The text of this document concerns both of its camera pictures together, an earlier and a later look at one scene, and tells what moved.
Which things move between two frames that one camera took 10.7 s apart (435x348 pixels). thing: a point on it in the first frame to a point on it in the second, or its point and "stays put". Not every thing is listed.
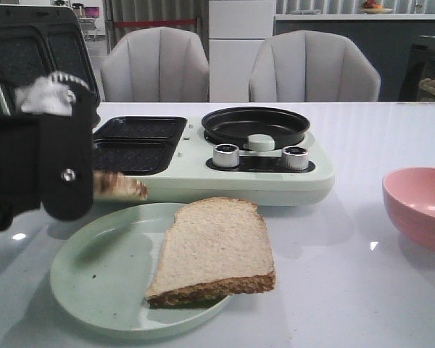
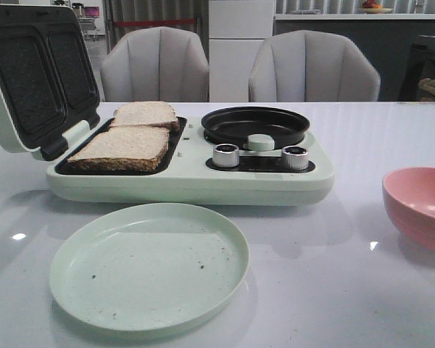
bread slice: (216, 247) to (135, 148)
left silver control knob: (226, 155) stays put
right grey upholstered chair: (310, 66) stays put
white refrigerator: (236, 30) stays put
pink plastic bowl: (417, 199) stays put
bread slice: (109, 185) to (146, 114)
